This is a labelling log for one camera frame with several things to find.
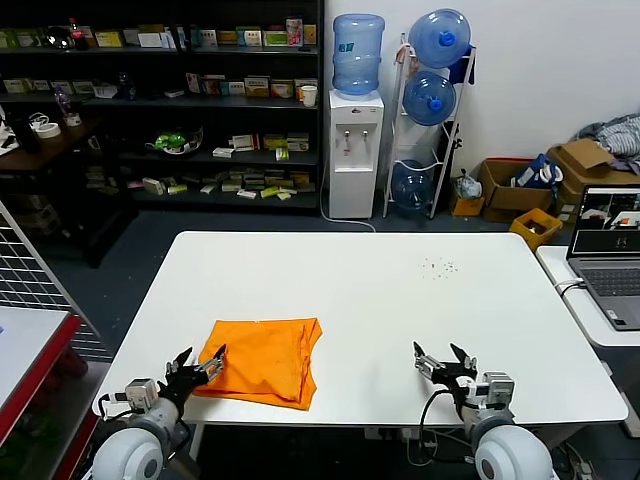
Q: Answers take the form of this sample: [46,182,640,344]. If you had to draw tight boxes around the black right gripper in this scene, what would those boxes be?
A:
[411,341,481,401]

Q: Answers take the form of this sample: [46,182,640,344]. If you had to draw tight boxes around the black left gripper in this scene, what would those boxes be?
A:
[157,343,228,406]

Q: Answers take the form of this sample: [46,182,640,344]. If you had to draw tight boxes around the orange t-shirt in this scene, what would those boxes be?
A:
[192,316,325,412]

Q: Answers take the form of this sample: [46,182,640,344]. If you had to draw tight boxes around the pile of grey clothes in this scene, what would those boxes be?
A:
[573,113,640,176]

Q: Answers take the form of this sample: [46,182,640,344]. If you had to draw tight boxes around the white power strip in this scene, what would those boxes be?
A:
[363,427,419,441]

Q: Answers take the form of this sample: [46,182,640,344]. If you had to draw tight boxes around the white side table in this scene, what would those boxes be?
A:
[534,244,640,436]

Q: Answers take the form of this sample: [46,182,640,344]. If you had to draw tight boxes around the yellow plastic bin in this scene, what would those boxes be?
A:
[508,207,564,250]

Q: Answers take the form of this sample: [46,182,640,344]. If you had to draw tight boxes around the small cardboard box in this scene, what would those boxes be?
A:
[449,182,486,218]

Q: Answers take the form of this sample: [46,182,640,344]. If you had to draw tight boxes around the white cart with red edge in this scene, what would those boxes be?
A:
[0,305,101,480]

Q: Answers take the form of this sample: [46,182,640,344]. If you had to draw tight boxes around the open cardboard box red edge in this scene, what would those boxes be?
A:
[476,158,557,224]

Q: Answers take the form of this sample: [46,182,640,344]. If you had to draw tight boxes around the crumpled plastic bag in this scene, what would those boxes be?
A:
[452,169,484,200]

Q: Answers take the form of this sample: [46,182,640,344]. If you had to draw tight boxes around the grey laptop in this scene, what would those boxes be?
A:
[567,184,640,331]

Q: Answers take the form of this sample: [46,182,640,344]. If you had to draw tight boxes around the blue white bag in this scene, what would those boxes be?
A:
[516,152,565,190]

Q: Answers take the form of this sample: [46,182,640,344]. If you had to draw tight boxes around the white water dispenser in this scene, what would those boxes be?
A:
[328,89,385,220]

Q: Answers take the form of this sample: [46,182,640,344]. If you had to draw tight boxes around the brown cardboard box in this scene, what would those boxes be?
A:
[556,164,640,224]

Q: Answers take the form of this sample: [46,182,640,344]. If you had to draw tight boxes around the glass bowl with green contents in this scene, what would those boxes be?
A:
[144,125,205,161]

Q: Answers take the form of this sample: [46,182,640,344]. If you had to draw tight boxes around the black stand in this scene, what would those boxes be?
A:
[438,119,465,201]

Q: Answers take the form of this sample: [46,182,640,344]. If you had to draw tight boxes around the white metal jug rack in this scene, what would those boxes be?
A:
[383,33,478,220]

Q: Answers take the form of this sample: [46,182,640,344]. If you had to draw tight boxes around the flattened cardboard box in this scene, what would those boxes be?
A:
[547,138,619,177]

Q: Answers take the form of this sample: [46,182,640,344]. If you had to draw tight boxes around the brown wooden table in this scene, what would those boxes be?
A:
[0,118,105,176]

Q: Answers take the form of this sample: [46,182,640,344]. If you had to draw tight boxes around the black shelving unit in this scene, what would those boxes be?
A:
[0,0,325,269]

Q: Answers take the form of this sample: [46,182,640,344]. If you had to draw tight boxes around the white tape roll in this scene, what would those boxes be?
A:
[28,113,62,142]

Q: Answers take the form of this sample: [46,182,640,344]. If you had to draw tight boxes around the black cylinder container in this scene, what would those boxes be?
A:
[13,117,43,155]

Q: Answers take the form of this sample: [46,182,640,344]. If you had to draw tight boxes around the yellow orange medicine box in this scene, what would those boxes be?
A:
[244,76,272,98]

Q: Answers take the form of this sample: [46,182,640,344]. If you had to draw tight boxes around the clear plastic bottle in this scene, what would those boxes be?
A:
[52,84,72,124]

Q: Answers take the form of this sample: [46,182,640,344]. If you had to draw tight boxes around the orange white medicine box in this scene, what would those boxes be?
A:
[293,78,319,103]

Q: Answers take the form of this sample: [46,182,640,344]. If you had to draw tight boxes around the blue water jug with label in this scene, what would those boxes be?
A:
[332,13,386,99]

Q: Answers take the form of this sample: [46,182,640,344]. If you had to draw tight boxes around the tall pink medicine box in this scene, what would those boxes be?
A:
[285,18,305,49]

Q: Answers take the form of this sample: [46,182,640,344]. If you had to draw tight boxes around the cola bottle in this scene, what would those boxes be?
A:
[67,17,90,53]

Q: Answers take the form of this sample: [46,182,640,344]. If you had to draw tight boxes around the clear glass sphere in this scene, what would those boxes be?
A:
[43,26,76,52]

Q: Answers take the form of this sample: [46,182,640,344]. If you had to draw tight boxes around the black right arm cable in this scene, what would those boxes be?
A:
[418,388,461,464]

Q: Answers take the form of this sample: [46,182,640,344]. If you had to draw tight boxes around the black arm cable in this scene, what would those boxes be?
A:
[96,392,132,419]
[418,388,461,464]

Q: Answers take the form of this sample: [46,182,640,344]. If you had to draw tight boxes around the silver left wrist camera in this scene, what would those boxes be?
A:
[123,378,160,412]

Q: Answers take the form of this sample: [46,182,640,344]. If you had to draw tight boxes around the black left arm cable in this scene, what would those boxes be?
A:
[96,392,132,419]

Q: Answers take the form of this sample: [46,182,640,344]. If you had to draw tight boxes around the white wire grid panel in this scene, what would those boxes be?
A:
[0,200,111,359]

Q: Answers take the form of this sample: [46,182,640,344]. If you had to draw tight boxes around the white dispenser hose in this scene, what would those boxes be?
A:
[318,164,378,235]

